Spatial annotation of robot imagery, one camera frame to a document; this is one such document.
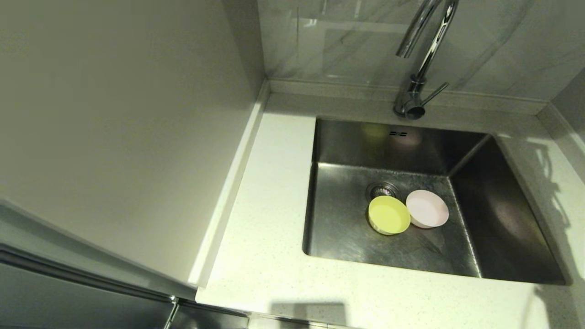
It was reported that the yellow plastic bowl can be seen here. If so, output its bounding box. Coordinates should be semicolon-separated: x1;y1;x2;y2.
368;196;411;236

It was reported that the pink plastic bowl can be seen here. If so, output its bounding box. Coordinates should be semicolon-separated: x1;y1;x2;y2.
405;190;450;229

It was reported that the stainless steel sink basin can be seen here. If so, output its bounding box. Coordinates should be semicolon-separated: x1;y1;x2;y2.
302;117;569;286

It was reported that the round metal drain strainer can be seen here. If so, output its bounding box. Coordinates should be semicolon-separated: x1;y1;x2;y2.
366;181;403;202

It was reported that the chrome gooseneck faucet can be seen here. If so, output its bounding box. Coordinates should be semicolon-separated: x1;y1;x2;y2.
393;0;459;121

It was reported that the beige tall cabinet panel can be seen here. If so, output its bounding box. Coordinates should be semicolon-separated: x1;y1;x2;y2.
0;0;271;290

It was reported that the grey metal appliance door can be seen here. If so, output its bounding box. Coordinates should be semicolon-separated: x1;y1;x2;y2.
0;199;250;329

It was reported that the chrome appliance door handle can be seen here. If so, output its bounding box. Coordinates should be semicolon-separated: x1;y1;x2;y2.
163;296;180;329

